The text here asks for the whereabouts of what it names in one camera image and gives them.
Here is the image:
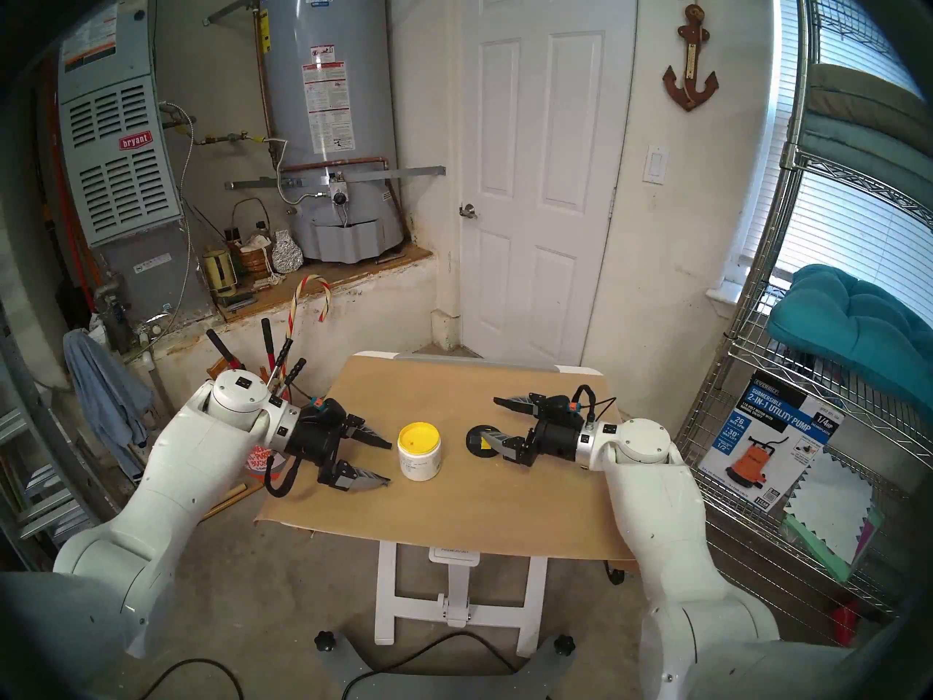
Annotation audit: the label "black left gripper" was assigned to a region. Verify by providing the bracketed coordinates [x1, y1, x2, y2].
[288, 398, 391, 492]

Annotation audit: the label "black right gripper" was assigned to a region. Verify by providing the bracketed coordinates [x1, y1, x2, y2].
[481, 394, 585, 468]

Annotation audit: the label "white paint jar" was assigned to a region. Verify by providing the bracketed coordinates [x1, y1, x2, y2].
[397, 422, 443, 482]

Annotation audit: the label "orange plastic bucket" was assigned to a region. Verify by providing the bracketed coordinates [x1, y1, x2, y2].
[244, 396, 294, 482]

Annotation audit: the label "black-grip hedge shears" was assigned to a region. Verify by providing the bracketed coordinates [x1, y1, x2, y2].
[266, 339, 307, 402]

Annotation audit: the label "striped candy cane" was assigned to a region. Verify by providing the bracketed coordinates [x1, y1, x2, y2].
[284, 274, 332, 346]

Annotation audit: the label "wooden heater platform board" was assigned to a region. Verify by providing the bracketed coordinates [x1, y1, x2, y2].
[215, 243, 434, 324]

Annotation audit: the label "wooden top folding table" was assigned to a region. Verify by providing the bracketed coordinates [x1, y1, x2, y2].
[352, 351, 604, 659]

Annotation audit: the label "white pvc pipe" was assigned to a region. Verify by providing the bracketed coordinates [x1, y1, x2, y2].
[138, 341, 187, 437]

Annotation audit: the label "crumpled foil bundle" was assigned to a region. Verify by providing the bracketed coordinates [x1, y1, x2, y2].
[271, 230, 304, 274]

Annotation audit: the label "yellow plastic jug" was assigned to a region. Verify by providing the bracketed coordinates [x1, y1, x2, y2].
[202, 248, 239, 298]

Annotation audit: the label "white window sill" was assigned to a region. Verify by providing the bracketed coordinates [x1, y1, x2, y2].
[706, 281, 744, 320]

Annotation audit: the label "utility pump box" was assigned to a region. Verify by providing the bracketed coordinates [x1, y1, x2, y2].
[698, 370, 846, 513]

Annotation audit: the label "blue hanging cloth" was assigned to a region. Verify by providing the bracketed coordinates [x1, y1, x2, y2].
[63, 329, 155, 484]

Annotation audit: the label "white panel door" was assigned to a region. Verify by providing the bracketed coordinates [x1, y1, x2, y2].
[458, 0, 639, 368]

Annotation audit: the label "aluminium ladder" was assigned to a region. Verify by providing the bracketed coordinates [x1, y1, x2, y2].
[0, 297, 147, 583]

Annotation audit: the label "white scalloped sheet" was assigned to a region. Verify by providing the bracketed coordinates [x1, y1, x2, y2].
[784, 451, 875, 564]

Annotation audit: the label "green flat board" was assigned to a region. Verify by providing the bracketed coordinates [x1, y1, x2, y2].
[784, 513, 886, 583]

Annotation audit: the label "teal tufted cushion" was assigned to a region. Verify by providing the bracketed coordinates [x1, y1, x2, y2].
[767, 263, 933, 415]

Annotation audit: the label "flexible metal conduit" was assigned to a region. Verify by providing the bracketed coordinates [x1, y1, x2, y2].
[142, 102, 198, 342]

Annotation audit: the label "grey water heater tank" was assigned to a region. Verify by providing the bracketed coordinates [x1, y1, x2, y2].
[255, 0, 407, 263]

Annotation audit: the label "grey Bryant furnace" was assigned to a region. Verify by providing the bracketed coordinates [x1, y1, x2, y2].
[57, 0, 216, 320]

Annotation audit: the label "white window blinds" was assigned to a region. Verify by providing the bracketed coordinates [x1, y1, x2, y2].
[729, 0, 933, 327]

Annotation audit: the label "red plastic item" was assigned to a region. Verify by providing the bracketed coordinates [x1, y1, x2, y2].
[827, 596, 861, 659]

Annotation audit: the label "grey-green folded cushion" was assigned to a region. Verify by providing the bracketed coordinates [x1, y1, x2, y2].
[791, 112, 933, 211]

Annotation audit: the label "olive folded cushion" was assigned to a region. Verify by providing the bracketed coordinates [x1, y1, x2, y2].
[805, 63, 933, 134]

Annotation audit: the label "black looped gripper cable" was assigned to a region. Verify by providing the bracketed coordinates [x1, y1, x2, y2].
[572, 384, 619, 422]

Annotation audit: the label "black coiled gripper cable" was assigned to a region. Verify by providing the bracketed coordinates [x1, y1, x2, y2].
[264, 454, 303, 497]

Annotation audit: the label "black floor cable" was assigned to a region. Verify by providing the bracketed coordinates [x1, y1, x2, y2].
[155, 657, 245, 700]
[350, 629, 522, 700]

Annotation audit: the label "wicker basket with handle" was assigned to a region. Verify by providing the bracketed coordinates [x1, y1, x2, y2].
[231, 198, 274, 280]

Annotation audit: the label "galvanized metal heater strap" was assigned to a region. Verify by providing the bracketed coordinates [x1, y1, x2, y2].
[226, 166, 447, 191]
[203, 0, 447, 27]

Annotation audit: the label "chrome wire shelf rack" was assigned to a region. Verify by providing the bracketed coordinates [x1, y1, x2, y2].
[645, 0, 933, 688]

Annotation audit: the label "rusty anchor wall decoration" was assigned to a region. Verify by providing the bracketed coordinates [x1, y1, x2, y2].
[662, 0, 720, 112]

